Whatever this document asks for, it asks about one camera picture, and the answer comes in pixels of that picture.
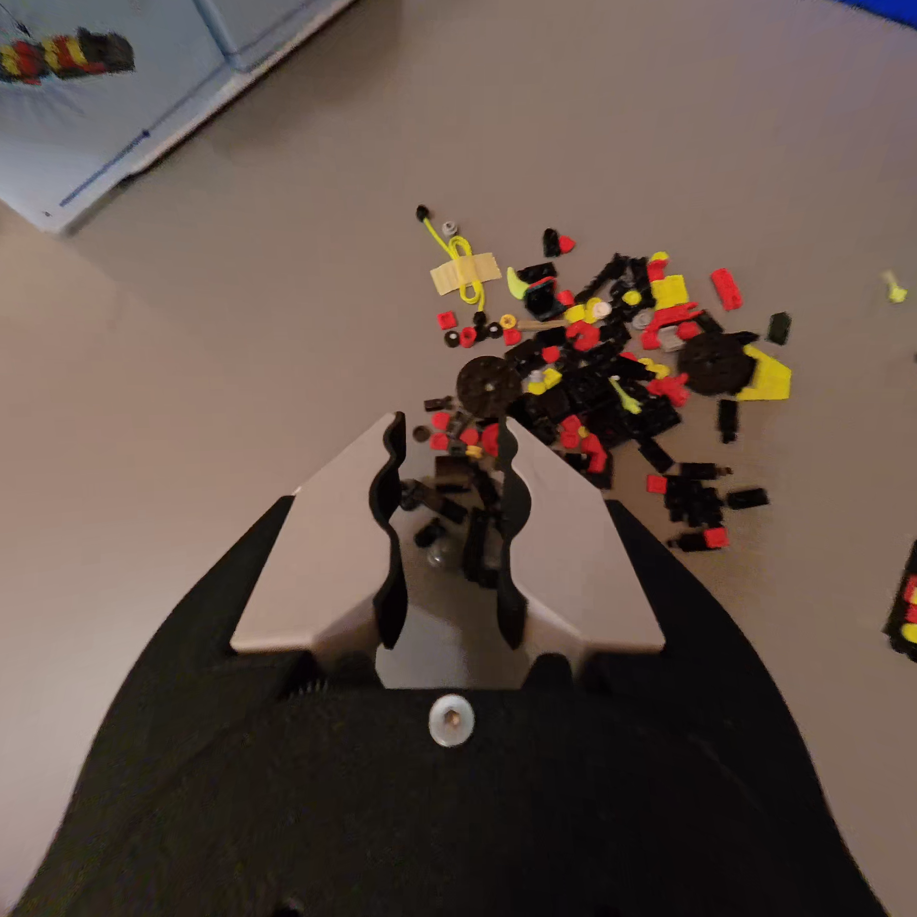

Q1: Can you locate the long black lego assembly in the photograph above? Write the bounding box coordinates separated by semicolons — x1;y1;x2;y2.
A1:
883;541;917;660

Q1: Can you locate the pale blue lego instruction booklet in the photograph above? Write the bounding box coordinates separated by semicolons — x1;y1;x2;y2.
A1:
0;0;359;236

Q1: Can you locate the blue plastic bin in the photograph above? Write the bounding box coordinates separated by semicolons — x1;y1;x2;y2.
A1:
834;0;917;30

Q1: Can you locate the pile of lego pieces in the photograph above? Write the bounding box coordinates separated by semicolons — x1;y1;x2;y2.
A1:
401;204;792;588

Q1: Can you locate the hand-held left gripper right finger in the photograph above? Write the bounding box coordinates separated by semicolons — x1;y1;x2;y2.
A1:
494;416;667;654

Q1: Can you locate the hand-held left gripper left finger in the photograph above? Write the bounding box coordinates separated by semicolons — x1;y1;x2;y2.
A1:
228;410;411;654

